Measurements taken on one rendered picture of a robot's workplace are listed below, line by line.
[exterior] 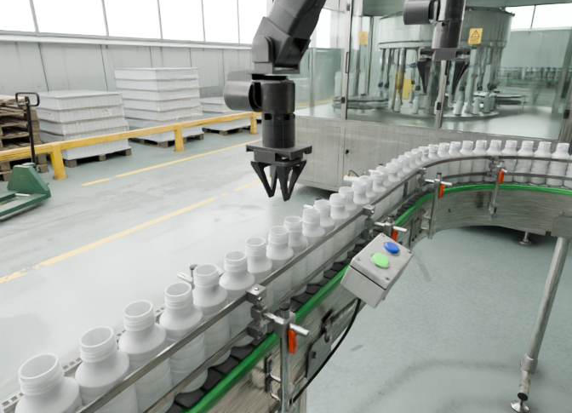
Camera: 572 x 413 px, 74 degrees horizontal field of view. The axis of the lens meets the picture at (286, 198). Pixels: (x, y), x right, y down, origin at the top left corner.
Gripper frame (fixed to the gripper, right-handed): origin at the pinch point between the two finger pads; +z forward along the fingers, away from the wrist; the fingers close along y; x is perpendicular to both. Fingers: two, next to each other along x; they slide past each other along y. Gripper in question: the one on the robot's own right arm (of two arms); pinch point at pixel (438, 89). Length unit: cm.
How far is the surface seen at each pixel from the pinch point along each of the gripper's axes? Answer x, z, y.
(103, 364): 81, 26, 13
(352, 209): 16.4, 28.1, 12.5
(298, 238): 39.7, 27.1, 13.4
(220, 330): 63, 33, 13
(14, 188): -56, 131, 449
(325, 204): 25.4, 24.7, 15.3
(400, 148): -249, 71, 86
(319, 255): 33.9, 33.0, 11.6
